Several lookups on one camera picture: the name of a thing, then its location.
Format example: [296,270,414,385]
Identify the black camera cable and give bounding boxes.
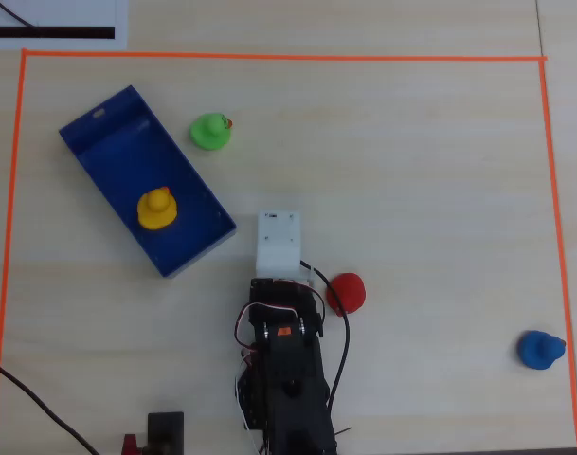
[298,259,352,410]

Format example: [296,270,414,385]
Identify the thin black cable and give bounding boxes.
[0,0,35,29]

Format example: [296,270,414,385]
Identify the blue plastic box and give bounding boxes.
[58,84,238,279]

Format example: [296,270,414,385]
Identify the blue rubber duck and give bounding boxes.
[515,330,568,372]

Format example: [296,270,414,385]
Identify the yellow rubber duck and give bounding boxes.
[135,186,179,231]

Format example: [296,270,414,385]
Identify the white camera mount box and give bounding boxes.
[255,209,316,286]

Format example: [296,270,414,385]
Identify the red rubber duck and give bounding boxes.
[325,272,367,318]

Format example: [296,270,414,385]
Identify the white paper with black bar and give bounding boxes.
[0,0,129,51]

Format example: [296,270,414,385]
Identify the green rubber duck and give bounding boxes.
[189,112,235,152]

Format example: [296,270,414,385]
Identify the orange tape strip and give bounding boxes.
[21,48,549,63]
[0,49,29,455]
[538,59,577,449]

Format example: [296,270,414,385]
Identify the long black cable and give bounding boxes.
[0,354,101,455]

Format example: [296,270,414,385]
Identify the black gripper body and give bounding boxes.
[248,276,325,340]

